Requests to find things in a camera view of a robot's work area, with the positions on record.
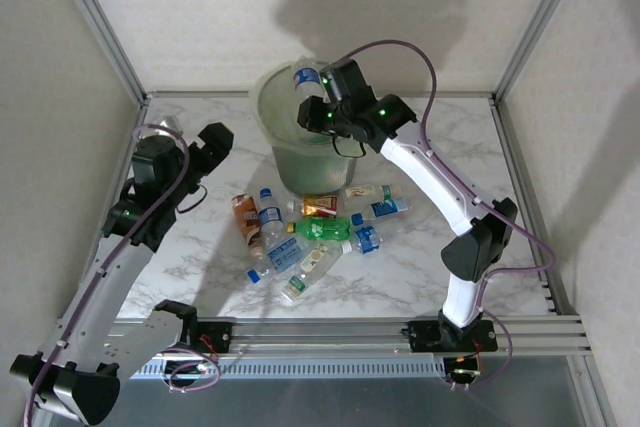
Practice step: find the aluminium frame post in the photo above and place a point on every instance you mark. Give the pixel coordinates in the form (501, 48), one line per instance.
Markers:
(592, 392)
(95, 22)
(542, 17)

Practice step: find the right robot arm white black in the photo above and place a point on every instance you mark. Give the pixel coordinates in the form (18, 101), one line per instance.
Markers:
(425, 172)

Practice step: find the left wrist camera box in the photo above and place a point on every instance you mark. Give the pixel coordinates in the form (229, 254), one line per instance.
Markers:
(167, 123)

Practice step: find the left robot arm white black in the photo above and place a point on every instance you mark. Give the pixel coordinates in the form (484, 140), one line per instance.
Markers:
(115, 287)

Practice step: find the white label green-band bottle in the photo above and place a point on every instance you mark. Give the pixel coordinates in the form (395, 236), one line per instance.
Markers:
(362, 193)

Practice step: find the brown label drink bottle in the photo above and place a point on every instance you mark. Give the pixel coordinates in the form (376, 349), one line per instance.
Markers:
(246, 217)

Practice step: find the red yellow label bottle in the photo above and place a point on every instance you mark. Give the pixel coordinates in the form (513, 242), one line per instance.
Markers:
(320, 205)

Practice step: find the aluminium frame rail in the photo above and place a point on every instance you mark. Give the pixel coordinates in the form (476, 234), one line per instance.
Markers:
(200, 94)
(141, 109)
(507, 147)

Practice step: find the green soda bottle with label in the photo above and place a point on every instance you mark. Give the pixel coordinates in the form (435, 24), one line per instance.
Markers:
(320, 228)

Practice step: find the slim clear bottle blue cap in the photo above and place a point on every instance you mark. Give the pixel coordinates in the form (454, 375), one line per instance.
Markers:
(270, 214)

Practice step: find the clear crushed water bottle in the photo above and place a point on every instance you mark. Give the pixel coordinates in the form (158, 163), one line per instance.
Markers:
(306, 78)

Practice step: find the wide aluminium base rail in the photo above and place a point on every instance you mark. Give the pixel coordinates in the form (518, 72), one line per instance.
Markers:
(320, 334)

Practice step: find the white green label bottle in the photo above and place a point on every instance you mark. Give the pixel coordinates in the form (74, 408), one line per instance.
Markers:
(310, 267)

